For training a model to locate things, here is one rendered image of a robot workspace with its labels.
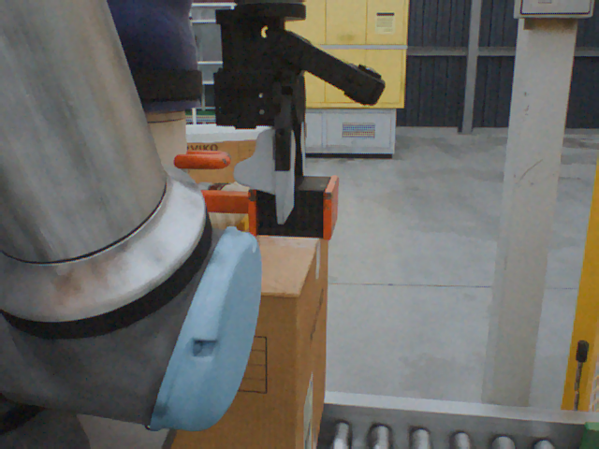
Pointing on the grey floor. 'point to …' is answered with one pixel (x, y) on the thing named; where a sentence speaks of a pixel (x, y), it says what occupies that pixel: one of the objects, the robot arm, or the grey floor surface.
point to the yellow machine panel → (378, 116)
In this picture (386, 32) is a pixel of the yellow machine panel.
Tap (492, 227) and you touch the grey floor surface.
